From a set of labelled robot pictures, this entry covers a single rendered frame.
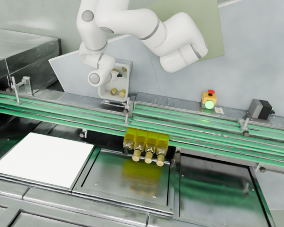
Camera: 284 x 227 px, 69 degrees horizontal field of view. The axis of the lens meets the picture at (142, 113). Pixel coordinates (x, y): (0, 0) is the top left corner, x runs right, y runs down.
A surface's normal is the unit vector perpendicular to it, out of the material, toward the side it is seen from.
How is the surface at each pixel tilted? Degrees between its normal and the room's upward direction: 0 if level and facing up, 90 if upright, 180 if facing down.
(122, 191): 91
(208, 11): 4
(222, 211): 90
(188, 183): 90
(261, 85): 0
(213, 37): 4
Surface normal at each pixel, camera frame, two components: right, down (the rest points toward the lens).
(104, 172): 0.11, -0.84
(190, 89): -0.17, 0.50
